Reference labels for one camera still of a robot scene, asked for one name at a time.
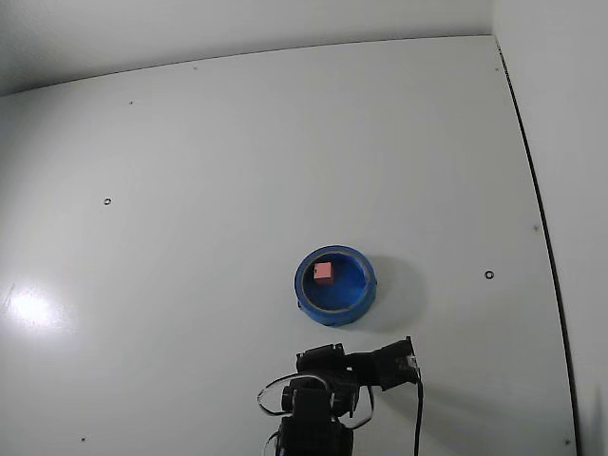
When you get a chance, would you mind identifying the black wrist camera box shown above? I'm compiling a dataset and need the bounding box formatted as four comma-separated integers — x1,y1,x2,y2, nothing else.
372,335,422,392

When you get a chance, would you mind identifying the blue tape roll bin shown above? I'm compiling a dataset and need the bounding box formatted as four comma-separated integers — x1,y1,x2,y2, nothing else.
293,244,379,328

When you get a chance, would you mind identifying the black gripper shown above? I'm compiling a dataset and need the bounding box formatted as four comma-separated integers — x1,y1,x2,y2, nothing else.
294,342,384,389

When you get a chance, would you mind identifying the white servo wire loop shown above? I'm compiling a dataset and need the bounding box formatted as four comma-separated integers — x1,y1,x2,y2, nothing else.
339,384,375,431
256,372,329,417

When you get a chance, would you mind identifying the black camera cable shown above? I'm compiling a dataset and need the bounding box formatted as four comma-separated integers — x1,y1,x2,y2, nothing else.
411,368,426,456

